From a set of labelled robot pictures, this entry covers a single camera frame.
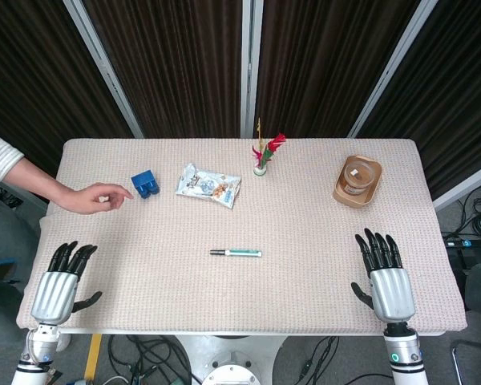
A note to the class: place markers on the person's forearm striped sleeve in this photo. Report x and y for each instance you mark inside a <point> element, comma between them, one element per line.
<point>8,164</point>

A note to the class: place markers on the white green marker pen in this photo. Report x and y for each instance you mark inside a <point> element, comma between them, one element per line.
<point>244,253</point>

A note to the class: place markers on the black marker cap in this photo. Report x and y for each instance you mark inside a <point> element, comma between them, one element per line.
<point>217,252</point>

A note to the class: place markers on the black power strip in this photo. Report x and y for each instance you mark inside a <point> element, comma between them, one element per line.
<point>469,242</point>

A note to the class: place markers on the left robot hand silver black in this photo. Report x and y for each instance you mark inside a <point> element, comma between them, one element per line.
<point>54,294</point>

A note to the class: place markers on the dark curtain panel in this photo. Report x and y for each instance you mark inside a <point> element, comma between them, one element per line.
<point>36,80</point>
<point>453,100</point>
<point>176,68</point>
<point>324,68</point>

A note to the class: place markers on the grey metal partition post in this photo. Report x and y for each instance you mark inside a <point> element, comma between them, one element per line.
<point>393,68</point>
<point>250,68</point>
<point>465,186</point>
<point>104,64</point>

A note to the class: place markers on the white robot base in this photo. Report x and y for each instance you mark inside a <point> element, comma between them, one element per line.
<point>228,361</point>

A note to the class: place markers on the blue toy block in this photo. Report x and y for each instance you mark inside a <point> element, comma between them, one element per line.
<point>144,183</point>

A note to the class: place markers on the clear glass jar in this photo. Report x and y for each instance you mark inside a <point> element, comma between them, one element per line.
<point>358,176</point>

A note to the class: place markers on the white snack bag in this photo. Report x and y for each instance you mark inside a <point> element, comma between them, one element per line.
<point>206,186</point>

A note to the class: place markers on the red feather shuttlecock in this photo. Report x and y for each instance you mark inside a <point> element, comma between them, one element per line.
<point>260,168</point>

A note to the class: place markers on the pink knitted tablecloth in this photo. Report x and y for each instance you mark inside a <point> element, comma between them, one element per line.
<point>224,293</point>

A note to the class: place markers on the person's bare hand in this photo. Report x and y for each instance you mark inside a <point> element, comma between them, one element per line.
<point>88,200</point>

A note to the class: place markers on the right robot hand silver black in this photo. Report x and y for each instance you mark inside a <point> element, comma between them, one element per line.
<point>390,293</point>

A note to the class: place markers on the tan wooden tray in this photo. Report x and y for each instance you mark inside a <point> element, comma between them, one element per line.
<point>352,199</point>

